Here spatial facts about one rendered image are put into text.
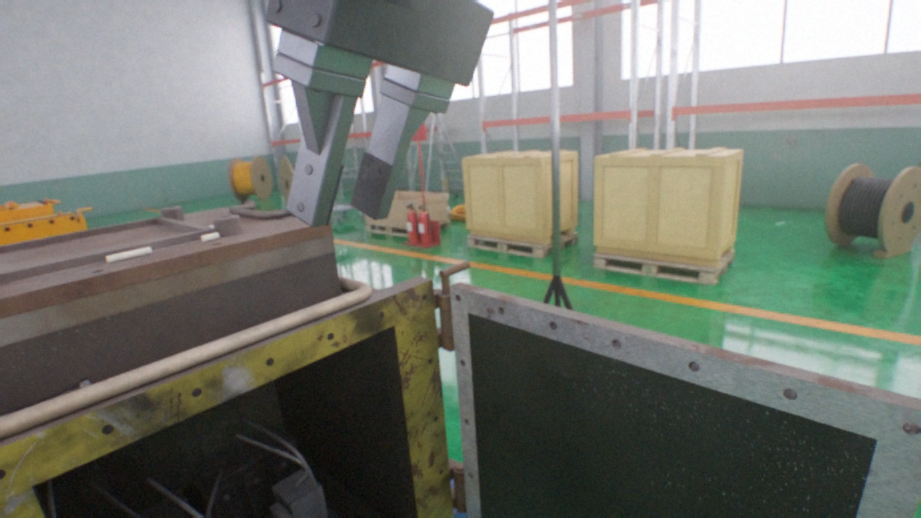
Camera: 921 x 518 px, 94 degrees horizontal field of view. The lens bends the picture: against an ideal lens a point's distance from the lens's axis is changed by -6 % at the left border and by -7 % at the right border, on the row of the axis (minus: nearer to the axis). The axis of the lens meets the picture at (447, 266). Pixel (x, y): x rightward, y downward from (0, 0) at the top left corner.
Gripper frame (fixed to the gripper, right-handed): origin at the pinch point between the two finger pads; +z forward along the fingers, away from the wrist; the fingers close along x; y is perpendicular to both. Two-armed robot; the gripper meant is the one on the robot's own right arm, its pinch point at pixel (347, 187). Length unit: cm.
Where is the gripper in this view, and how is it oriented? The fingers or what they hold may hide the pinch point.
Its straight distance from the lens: 31.2
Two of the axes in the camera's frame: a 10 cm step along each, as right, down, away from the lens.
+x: 5.5, -1.6, 8.2
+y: 7.7, 4.8, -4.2
